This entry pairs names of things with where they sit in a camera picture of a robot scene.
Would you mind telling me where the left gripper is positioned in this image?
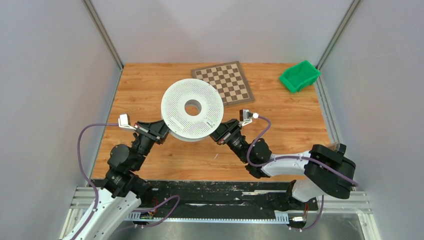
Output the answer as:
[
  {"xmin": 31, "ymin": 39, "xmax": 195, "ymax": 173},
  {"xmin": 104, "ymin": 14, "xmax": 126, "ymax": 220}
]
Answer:
[{"xmin": 131, "ymin": 116, "xmax": 176, "ymax": 171}]

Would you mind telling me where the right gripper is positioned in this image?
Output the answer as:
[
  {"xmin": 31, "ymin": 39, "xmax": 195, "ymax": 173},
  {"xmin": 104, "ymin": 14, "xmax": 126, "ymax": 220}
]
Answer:
[{"xmin": 201, "ymin": 119, "xmax": 251, "ymax": 164}]

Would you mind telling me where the grey cable spool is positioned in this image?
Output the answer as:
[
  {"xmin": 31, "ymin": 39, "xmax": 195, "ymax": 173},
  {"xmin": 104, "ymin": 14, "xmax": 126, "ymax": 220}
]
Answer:
[{"xmin": 160, "ymin": 78, "xmax": 224, "ymax": 142}]

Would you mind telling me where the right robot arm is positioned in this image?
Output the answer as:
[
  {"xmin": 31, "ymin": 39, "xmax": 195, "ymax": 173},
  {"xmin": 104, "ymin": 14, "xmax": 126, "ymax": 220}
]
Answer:
[{"xmin": 210, "ymin": 119, "xmax": 359, "ymax": 209}]

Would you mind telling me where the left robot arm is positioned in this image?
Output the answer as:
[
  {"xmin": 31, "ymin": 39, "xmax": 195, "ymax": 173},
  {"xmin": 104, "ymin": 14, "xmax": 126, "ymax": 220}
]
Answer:
[{"xmin": 64, "ymin": 114, "xmax": 170, "ymax": 240}]

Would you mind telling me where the wooden chessboard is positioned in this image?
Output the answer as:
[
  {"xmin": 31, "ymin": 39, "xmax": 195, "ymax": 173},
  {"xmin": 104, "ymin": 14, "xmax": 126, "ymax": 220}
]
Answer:
[{"xmin": 190, "ymin": 61, "xmax": 255, "ymax": 107}]

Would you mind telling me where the green plastic bin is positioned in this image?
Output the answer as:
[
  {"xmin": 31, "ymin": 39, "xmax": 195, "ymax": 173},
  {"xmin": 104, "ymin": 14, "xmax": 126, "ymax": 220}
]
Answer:
[{"xmin": 279, "ymin": 60, "xmax": 321, "ymax": 93}]

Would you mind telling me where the brown black corner device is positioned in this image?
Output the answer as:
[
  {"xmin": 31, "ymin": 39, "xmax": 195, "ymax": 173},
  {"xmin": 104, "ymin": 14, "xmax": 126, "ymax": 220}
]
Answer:
[{"xmin": 326, "ymin": 142, "xmax": 347, "ymax": 156}]

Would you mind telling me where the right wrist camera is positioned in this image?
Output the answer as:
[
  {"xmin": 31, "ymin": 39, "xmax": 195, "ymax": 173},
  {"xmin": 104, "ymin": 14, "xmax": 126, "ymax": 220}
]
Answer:
[{"xmin": 239, "ymin": 109, "xmax": 259, "ymax": 127}]

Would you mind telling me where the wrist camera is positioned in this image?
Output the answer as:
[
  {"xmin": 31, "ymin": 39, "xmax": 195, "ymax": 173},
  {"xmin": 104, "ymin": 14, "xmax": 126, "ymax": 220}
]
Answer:
[
  {"xmin": 118, "ymin": 113, "xmax": 137, "ymax": 131},
  {"xmin": 239, "ymin": 109, "xmax": 259, "ymax": 127}
]

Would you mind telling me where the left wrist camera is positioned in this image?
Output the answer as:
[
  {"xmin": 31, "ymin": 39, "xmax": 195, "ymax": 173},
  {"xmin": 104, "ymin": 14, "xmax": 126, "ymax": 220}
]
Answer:
[{"xmin": 118, "ymin": 113, "xmax": 137, "ymax": 131}]

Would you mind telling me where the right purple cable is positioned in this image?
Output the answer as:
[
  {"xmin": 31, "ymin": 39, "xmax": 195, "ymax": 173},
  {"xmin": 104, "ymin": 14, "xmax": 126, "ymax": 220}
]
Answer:
[{"xmin": 245, "ymin": 114, "xmax": 359, "ymax": 232}]

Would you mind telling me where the purple cable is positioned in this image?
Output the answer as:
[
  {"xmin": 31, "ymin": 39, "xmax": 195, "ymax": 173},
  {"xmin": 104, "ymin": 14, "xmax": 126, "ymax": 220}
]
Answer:
[
  {"xmin": 69, "ymin": 123, "xmax": 121, "ymax": 240},
  {"xmin": 245, "ymin": 114, "xmax": 359, "ymax": 232}
]

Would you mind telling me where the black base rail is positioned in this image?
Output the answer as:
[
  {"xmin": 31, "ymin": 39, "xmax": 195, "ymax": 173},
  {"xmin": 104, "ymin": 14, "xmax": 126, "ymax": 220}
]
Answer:
[{"xmin": 124, "ymin": 180, "xmax": 324, "ymax": 228}]

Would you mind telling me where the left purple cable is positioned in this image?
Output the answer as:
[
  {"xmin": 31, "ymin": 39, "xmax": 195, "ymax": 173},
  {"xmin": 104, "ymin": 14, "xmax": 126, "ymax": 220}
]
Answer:
[{"xmin": 69, "ymin": 123, "xmax": 121, "ymax": 240}]

